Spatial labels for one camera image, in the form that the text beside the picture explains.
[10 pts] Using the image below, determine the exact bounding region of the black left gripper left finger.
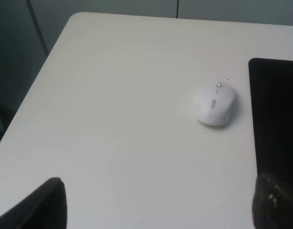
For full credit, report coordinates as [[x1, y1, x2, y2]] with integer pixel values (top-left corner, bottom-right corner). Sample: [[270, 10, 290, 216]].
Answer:
[[0, 177, 68, 229]]

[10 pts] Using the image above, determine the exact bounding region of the white computer mouse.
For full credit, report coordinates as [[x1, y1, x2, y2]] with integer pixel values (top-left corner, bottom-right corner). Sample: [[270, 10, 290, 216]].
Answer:
[[194, 82, 236, 126]]

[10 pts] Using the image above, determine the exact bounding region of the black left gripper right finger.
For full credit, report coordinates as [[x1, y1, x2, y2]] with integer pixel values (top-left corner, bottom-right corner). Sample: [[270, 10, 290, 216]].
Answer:
[[252, 173, 293, 229]]

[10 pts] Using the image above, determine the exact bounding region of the black mouse pad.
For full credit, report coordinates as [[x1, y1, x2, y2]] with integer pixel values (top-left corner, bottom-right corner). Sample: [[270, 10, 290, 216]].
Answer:
[[248, 58, 293, 188]]

